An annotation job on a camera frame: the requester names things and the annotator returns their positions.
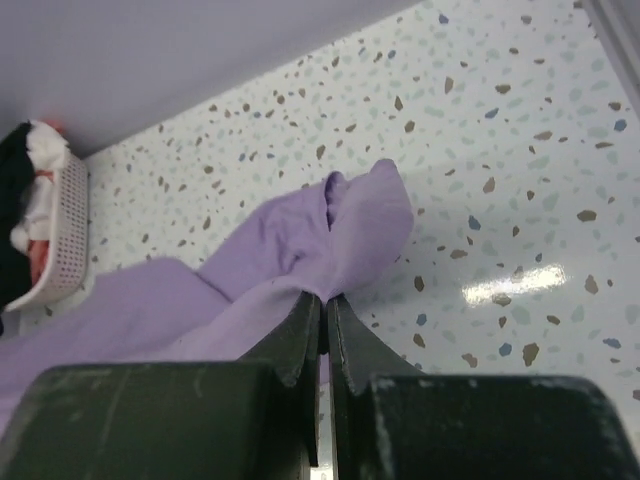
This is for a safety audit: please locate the white t shirt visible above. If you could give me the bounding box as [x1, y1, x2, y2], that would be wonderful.
[10, 121, 71, 254]

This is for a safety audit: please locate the white laundry basket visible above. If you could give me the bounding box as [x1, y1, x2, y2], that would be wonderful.
[5, 155, 89, 312]

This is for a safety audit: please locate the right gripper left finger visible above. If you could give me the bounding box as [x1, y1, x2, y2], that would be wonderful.
[1, 293, 321, 479]

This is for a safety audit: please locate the purple t shirt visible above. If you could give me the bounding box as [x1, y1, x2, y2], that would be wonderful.
[1, 159, 414, 421]

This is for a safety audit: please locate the black t shirt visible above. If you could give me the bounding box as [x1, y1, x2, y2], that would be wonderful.
[1, 122, 35, 313]

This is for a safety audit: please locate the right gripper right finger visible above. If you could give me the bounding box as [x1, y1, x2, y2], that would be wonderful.
[326, 297, 639, 479]

